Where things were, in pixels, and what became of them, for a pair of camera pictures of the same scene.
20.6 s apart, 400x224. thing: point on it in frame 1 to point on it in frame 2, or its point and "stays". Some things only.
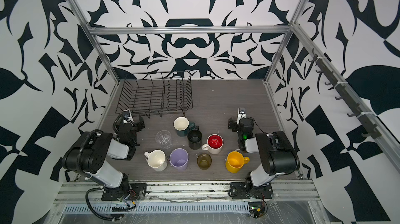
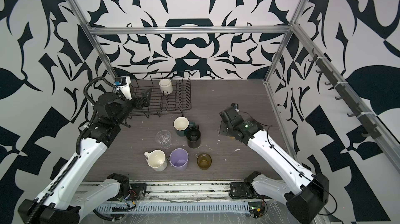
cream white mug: [157, 159] stays
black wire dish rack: [151, 93] stays
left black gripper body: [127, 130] to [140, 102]
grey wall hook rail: [371, 125] stays
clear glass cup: [163, 139] stays
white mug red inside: [214, 144] to [165, 85]
